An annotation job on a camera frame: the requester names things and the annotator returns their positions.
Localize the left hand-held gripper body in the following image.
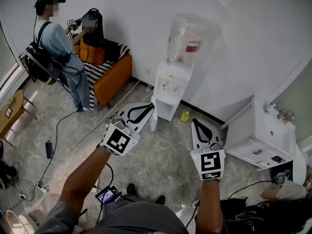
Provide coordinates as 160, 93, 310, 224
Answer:
99, 113, 141, 156

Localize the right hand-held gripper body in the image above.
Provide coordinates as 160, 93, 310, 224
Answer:
190, 141, 227, 181

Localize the white water dispenser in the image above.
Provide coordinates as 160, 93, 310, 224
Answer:
151, 60, 195, 122

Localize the person's left forearm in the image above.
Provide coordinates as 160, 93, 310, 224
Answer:
59, 145, 112, 216

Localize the person's right forearm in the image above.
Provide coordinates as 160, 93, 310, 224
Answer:
195, 178, 224, 234

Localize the white sink cabinet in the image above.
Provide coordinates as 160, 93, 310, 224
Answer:
220, 95, 307, 185

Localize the clear water bottle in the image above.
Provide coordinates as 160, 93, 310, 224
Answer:
166, 13, 221, 67

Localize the orange sofa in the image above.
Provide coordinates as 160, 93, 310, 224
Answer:
72, 39, 133, 107

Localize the person's left black shoe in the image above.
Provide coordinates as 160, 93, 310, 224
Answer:
126, 183, 139, 197

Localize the person's black shoe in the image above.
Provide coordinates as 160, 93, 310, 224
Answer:
126, 183, 139, 197
153, 195, 167, 206

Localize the small black monitor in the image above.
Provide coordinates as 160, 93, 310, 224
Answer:
95, 186, 122, 205

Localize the person's right black shoe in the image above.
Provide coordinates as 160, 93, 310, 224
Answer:
153, 195, 167, 206

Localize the purple flat object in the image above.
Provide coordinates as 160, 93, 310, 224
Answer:
45, 139, 55, 159

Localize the person's gray shirt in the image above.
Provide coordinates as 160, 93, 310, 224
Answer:
33, 199, 190, 234

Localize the white power strip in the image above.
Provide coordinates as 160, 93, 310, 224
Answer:
37, 182, 50, 195

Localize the black backpack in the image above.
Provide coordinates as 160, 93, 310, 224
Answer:
23, 42, 59, 85

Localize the wooden side table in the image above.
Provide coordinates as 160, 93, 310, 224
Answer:
0, 89, 38, 148

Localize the white floor cable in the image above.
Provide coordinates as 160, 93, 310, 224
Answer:
23, 78, 155, 199

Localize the black monitor cable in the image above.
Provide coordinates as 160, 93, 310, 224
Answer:
95, 163, 115, 225

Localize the thin black cable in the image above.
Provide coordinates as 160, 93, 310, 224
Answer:
228, 180, 274, 200

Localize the black floor cable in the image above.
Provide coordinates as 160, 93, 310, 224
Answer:
14, 109, 82, 203

